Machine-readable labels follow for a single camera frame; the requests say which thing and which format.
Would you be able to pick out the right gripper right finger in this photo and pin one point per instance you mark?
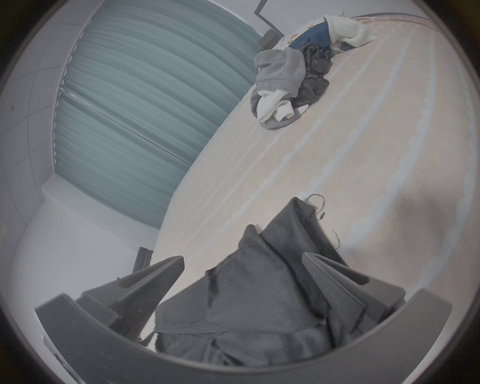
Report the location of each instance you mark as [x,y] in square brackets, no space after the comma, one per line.
[348,288]

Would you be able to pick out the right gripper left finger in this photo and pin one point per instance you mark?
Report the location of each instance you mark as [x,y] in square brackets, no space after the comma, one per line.
[146,292]

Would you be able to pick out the black T-shirt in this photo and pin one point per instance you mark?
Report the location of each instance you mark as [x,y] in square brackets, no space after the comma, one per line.
[262,292]

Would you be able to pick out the bed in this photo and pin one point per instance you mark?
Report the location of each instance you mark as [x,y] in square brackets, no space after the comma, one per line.
[375,150]

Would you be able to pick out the pile of clothes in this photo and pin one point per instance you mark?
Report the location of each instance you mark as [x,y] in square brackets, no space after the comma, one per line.
[281,71]

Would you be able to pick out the blue-green curtain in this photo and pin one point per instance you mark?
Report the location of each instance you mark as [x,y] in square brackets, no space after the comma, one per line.
[112,161]
[157,67]

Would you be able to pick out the white printed pillow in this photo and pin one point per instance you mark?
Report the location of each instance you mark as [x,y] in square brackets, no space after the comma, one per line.
[298,34]

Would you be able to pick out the grey bedside table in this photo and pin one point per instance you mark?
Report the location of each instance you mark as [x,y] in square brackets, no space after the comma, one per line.
[272,39]

